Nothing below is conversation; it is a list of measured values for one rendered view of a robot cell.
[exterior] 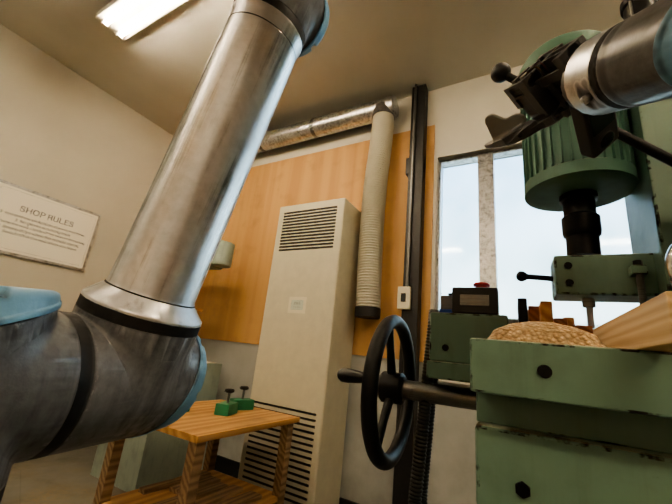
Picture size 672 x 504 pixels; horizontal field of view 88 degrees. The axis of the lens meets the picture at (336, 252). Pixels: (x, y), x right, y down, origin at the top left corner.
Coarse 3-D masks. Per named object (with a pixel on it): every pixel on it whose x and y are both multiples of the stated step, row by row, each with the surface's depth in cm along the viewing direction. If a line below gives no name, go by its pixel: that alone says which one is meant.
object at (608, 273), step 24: (552, 264) 63; (576, 264) 59; (600, 264) 58; (624, 264) 56; (648, 264) 55; (552, 288) 64; (576, 288) 58; (600, 288) 57; (624, 288) 55; (648, 288) 54
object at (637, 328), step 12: (648, 300) 31; (660, 300) 28; (636, 312) 34; (648, 312) 31; (660, 312) 28; (612, 324) 42; (624, 324) 38; (636, 324) 34; (648, 324) 31; (660, 324) 28; (600, 336) 48; (612, 336) 42; (624, 336) 38; (636, 336) 34; (648, 336) 31; (660, 336) 29; (624, 348) 38; (636, 348) 34; (648, 348) 32; (660, 348) 31
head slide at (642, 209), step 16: (640, 112) 58; (656, 112) 57; (640, 128) 58; (656, 128) 57; (656, 144) 56; (640, 160) 59; (656, 160) 55; (640, 176) 59; (656, 176) 55; (640, 192) 59; (656, 192) 54; (640, 208) 59; (656, 208) 54; (640, 224) 60; (656, 224) 53; (640, 240) 60; (656, 240) 53; (656, 256) 54; (656, 272) 54
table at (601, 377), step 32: (480, 352) 40; (512, 352) 39; (544, 352) 37; (576, 352) 36; (608, 352) 35; (640, 352) 34; (480, 384) 39; (512, 384) 38; (544, 384) 37; (576, 384) 35; (608, 384) 34; (640, 384) 33
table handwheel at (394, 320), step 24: (384, 336) 63; (408, 336) 77; (408, 360) 80; (384, 384) 68; (408, 384) 67; (432, 384) 66; (360, 408) 58; (384, 408) 65; (408, 408) 77; (384, 432) 62; (408, 432) 74; (384, 456) 60
